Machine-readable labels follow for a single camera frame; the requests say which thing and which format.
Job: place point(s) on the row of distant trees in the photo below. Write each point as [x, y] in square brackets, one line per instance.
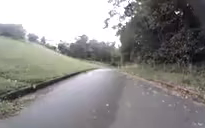
[86, 50]

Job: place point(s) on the grey asphalt path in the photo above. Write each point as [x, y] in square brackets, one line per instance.
[100, 100]

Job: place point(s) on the grass verge with leaves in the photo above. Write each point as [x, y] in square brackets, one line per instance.
[170, 78]

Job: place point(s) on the wood of dark trees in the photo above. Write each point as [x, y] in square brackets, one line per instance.
[166, 33]

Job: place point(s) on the dark kerb drain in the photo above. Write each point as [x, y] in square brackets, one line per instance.
[33, 87]

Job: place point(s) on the grassy slope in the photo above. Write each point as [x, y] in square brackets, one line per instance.
[26, 60]

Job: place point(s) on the narrow grass strip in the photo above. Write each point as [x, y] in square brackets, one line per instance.
[6, 106]

